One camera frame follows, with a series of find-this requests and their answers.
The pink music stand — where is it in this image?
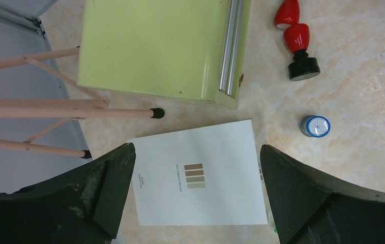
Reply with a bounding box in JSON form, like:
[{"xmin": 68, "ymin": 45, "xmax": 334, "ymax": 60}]
[{"xmin": 0, "ymin": 47, "xmax": 165, "ymax": 159}]

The red and black dumbbell toy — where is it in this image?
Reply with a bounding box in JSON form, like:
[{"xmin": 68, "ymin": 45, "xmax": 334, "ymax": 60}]
[{"xmin": 274, "ymin": 0, "xmax": 320, "ymax": 81}]

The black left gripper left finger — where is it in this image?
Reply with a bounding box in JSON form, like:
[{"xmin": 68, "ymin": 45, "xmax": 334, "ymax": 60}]
[{"xmin": 0, "ymin": 143, "xmax": 136, "ymax": 243}]

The white paper booklet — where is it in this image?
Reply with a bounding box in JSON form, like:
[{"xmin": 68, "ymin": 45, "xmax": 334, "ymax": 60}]
[{"xmin": 130, "ymin": 120, "xmax": 268, "ymax": 226}]

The small blue glue bottle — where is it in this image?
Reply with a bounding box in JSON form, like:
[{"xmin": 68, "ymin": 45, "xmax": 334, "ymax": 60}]
[{"xmin": 300, "ymin": 115, "xmax": 331, "ymax": 138}]

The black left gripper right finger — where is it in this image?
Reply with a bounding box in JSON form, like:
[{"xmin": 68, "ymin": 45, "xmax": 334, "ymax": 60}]
[{"xmin": 260, "ymin": 145, "xmax": 385, "ymax": 243}]

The green metal drawer cabinet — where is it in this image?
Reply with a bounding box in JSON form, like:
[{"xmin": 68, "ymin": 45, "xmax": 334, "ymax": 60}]
[{"xmin": 77, "ymin": 0, "xmax": 251, "ymax": 109}]

